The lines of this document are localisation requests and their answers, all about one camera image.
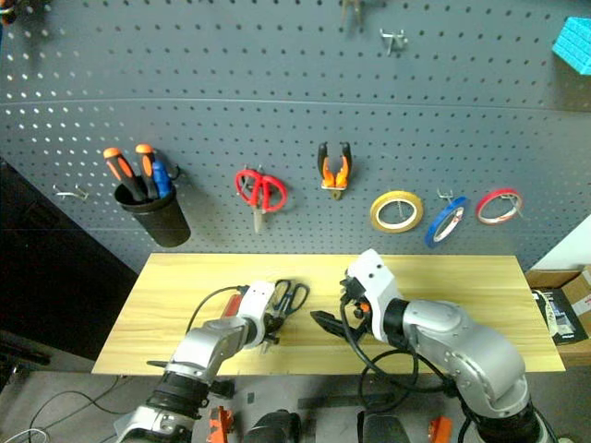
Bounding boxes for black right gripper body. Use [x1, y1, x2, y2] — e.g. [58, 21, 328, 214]
[339, 270, 371, 325]

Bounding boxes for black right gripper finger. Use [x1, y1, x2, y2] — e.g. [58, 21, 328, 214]
[343, 322, 370, 344]
[309, 310, 347, 338]

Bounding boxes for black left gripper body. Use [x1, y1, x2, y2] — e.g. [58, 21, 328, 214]
[263, 309, 284, 341]

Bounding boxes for yellow tape roll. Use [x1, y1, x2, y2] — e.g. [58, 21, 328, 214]
[369, 189, 425, 234]

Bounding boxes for blue tape roll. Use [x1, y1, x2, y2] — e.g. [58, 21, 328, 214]
[424, 196, 469, 249]

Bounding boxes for red tape roll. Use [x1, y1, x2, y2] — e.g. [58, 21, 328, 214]
[475, 187, 525, 227]

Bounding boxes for grey metal pegboard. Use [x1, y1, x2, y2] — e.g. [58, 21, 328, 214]
[0, 0, 591, 274]

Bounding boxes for dark rounded shape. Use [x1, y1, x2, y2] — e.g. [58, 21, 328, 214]
[243, 409, 302, 443]
[356, 412, 413, 443]

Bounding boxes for orange black pliers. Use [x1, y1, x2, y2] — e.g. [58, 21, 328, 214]
[317, 140, 353, 202]

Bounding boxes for black cup holder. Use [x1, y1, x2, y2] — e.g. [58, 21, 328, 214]
[114, 182, 192, 248]

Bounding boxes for orange black screwdriver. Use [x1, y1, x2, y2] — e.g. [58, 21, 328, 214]
[135, 143, 161, 200]
[103, 147, 149, 203]

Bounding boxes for black printed box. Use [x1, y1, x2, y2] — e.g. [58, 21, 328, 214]
[530, 287, 579, 346]

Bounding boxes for brown cardboard box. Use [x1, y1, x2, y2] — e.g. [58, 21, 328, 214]
[525, 266, 591, 368]

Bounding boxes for dark cabinet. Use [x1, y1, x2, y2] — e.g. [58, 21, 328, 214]
[0, 156, 139, 373]

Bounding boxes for cyan foam block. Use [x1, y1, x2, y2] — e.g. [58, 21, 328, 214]
[551, 17, 591, 76]

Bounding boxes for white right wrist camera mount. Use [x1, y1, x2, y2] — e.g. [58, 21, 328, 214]
[345, 248, 401, 343]

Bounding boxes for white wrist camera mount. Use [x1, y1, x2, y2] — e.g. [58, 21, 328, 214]
[345, 248, 401, 343]
[236, 281, 277, 343]

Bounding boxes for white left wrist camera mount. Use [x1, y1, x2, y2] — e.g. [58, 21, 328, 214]
[236, 281, 277, 343]

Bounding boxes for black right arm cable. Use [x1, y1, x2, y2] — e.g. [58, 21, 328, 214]
[339, 297, 459, 413]

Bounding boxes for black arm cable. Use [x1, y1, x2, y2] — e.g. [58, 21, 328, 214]
[184, 285, 247, 338]
[339, 297, 459, 413]

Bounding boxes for black handled scissors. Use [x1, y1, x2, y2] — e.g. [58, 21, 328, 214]
[271, 278, 311, 320]

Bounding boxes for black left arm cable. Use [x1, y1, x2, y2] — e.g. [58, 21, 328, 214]
[184, 285, 247, 338]

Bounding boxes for orange bracket part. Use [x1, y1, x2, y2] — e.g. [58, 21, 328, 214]
[428, 414, 454, 443]
[207, 405, 235, 443]

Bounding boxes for red handled scissors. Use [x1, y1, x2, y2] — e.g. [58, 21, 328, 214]
[234, 168, 288, 233]

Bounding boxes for blue handled screwdriver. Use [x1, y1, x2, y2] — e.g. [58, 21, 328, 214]
[151, 160, 175, 199]

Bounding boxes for thin floor cable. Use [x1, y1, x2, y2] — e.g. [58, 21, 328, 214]
[0, 377, 122, 443]

